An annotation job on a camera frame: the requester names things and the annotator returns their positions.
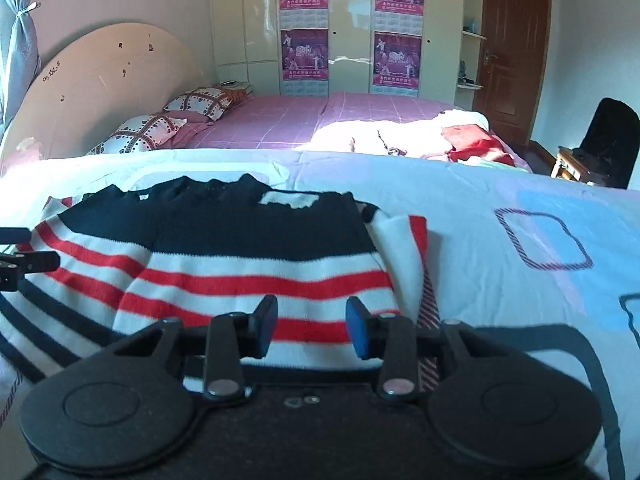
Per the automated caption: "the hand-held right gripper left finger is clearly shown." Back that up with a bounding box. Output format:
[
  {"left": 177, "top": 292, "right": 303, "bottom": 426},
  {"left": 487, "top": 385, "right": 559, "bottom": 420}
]
[{"left": 113, "top": 294, "right": 280, "bottom": 404}]

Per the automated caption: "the blue patterned blanket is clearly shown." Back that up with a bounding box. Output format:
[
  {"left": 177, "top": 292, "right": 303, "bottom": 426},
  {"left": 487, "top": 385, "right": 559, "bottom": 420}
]
[{"left": 0, "top": 149, "right": 640, "bottom": 480}]

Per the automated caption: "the beige wooden headboard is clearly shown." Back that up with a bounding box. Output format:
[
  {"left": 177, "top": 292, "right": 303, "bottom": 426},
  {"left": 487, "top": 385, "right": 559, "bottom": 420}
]
[{"left": 0, "top": 22, "right": 219, "bottom": 177}]

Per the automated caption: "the brown wooden door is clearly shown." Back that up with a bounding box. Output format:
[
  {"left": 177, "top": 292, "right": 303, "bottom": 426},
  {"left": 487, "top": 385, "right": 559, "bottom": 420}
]
[{"left": 472, "top": 0, "right": 552, "bottom": 147}]

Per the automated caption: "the heart print pillow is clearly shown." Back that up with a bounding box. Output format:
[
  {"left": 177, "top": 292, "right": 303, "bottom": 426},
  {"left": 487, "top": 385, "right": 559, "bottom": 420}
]
[
  {"left": 86, "top": 113, "right": 189, "bottom": 156},
  {"left": 162, "top": 87, "right": 247, "bottom": 122}
]

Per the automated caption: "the corner shelf unit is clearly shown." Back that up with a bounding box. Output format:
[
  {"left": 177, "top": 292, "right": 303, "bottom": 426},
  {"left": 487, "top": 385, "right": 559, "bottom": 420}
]
[{"left": 456, "top": 0, "right": 492, "bottom": 92}]

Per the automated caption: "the black chair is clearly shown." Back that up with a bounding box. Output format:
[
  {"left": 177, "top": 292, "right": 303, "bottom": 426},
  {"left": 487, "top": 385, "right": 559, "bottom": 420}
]
[{"left": 575, "top": 97, "right": 640, "bottom": 190}]

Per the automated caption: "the pink bed sheet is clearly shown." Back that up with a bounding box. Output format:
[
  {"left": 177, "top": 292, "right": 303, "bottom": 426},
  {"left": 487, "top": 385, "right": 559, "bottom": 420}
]
[{"left": 172, "top": 91, "right": 532, "bottom": 172}]

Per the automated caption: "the blue curtain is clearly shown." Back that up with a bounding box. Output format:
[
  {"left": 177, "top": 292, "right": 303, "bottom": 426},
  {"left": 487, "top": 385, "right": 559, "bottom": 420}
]
[{"left": 0, "top": 0, "right": 44, "bottom": 127}]

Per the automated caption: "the small wooden table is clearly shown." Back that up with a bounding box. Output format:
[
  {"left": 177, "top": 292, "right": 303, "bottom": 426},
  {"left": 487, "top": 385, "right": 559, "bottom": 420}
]
[{"left": 551, "top": 145, "right": 603, "bottom": 185}]

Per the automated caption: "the red cloth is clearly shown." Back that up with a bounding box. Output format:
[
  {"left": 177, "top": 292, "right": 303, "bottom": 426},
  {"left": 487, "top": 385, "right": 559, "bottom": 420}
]
[{"left": 441, "top": 124, "right": 517, "bottom": 168}]

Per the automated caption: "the white cloth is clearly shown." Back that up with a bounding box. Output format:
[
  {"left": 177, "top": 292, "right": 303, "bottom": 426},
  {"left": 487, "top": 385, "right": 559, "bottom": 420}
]
[{"left": 299, "top": 110, "right": 492, "bottom": 162}]

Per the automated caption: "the striped knit sweater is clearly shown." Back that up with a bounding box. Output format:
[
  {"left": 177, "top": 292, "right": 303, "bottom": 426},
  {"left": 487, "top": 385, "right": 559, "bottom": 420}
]
[{"left": 0, "top": 173, "right": 444, "bottom": 397}]

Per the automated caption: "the dark cord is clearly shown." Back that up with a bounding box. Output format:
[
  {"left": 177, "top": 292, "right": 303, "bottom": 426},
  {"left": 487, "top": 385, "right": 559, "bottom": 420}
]
[{"left": 377, "top": 130, "right": 407, "bottom": 157}]

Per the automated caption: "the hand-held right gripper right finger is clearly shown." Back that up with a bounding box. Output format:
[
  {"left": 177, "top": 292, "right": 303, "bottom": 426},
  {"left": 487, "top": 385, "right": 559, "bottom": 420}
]
[{"left": 345, "top": 296, "right": 507, "bottom": 404}]

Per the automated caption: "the cream glossy wardrobe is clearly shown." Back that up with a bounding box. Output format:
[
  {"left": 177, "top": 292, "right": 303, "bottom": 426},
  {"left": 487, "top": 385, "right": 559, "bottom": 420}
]
[{"left": 209, "top": 0, "right": 492, "bottom": 111}]

